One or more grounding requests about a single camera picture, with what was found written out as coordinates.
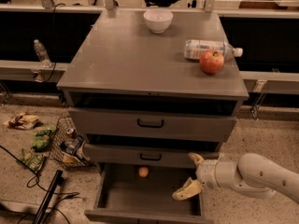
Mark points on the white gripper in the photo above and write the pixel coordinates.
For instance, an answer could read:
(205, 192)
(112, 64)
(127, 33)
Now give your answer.
(206, 173)

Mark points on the small orange fruit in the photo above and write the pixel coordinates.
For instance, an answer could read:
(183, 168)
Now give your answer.
(143, 171)

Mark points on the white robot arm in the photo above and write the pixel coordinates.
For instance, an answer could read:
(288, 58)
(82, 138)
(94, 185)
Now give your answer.
(252, 175)

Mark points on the grey open bottom drawer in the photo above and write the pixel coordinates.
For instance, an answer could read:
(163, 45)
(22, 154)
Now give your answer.
(125, 197)

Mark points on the grey metal drawer cabinet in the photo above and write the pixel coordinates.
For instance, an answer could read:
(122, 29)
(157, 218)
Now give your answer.
(122, 65)

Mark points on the grey middle drawer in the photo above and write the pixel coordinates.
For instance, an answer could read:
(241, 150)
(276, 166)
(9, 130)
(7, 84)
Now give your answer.
(152, 156)

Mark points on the grey top drawer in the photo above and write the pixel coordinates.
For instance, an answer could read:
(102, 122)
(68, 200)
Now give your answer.
(152, 124)

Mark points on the red apple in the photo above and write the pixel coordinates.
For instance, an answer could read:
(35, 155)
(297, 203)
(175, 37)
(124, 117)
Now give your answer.
(211, 61)

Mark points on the dark snack bag in basket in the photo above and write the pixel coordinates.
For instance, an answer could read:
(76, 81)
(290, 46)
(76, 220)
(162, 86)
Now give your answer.
(74, 148)

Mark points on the clear plastic water bottle lying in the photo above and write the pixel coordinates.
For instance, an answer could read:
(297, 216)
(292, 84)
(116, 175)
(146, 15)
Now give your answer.
(194, 48)

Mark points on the soda can in basket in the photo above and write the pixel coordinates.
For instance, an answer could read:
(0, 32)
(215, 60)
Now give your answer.
(71, 133)

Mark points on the black bar on floor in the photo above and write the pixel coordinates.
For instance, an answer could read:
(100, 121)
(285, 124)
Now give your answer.
(46, 200)

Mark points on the green chip bag upper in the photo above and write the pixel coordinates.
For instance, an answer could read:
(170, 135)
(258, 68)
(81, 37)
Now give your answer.
(43, 136)

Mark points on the green chip bag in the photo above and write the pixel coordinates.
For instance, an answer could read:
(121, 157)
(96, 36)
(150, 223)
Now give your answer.
(43, 136)
(32, 160)

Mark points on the white ceramic bowl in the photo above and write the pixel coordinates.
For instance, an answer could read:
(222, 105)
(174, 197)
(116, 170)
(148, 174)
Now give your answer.
(158, 20)

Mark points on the green chip bag lower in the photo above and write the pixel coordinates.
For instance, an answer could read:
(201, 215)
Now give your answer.
(32, 160)

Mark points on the brown snack wrapper on floor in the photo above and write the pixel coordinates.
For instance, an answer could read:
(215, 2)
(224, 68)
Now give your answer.
(23, 121)

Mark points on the upright plastic water bottle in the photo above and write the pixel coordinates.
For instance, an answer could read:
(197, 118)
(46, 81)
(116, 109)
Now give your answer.
(42, 54)

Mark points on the wire mesh basket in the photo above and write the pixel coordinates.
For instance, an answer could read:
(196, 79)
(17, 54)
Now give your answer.
(68, 163)

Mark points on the grey metal rail ledge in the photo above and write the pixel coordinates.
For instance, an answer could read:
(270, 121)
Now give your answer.
(28, 71)

